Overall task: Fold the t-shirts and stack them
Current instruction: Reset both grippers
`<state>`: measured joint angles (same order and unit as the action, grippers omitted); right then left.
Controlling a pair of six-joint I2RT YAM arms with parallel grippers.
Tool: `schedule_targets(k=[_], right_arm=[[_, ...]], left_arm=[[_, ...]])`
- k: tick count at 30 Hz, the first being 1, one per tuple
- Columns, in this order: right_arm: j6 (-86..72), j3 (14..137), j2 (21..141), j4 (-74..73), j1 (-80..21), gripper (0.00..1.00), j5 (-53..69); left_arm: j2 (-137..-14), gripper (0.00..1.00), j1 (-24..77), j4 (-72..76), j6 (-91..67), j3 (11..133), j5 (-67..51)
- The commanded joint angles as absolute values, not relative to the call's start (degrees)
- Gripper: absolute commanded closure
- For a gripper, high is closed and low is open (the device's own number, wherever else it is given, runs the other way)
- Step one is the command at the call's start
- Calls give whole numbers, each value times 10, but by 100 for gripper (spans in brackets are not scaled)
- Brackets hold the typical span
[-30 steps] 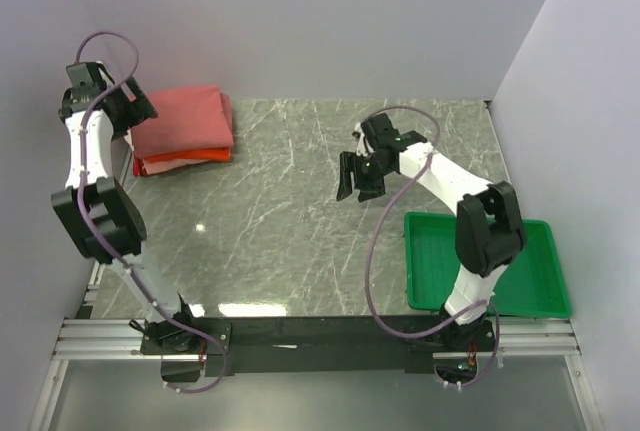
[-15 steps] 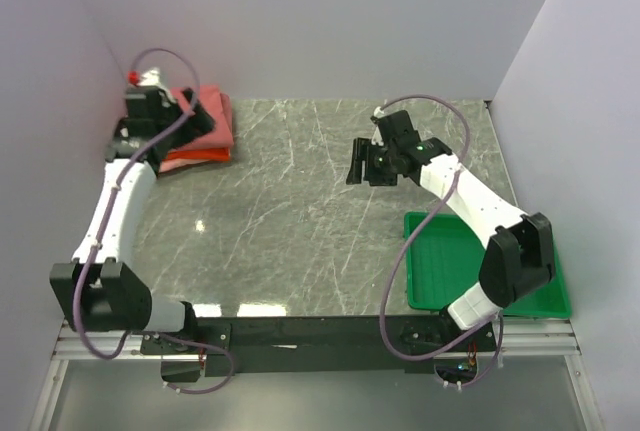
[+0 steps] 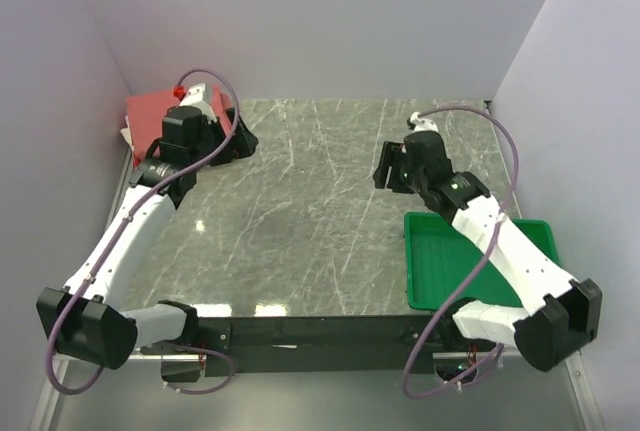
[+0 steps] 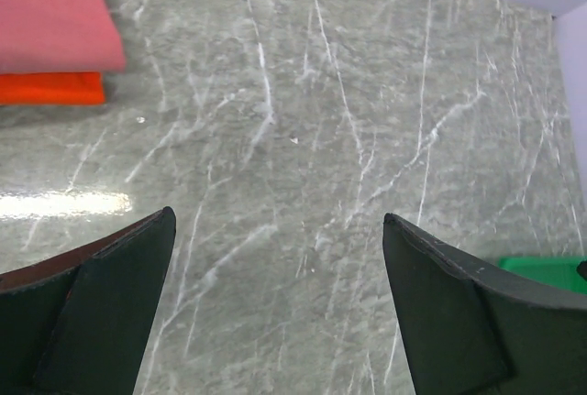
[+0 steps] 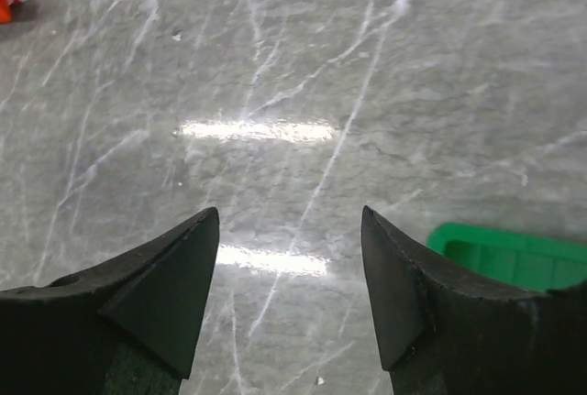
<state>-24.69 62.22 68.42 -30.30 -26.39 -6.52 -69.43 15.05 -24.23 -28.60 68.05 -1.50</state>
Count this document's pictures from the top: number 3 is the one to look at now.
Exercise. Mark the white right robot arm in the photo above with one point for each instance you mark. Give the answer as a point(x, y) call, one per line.
point(558, 315)

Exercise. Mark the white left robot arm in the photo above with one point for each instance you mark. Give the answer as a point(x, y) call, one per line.
point(185, 135)

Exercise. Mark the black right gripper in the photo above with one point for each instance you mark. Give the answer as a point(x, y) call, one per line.
point(390, 158)

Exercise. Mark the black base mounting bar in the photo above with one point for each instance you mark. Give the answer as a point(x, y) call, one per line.
point(310, 344)

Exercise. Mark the folded pale pink shirt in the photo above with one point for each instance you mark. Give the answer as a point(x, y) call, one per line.
point(126, 134)

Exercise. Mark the dusty pink t shirt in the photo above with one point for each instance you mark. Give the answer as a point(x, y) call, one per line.
point(146, 111)

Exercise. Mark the green plastic tray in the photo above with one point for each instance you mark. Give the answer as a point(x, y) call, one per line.
point(439, 258)

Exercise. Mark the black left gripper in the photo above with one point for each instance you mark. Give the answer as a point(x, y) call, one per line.
point(241, 145)

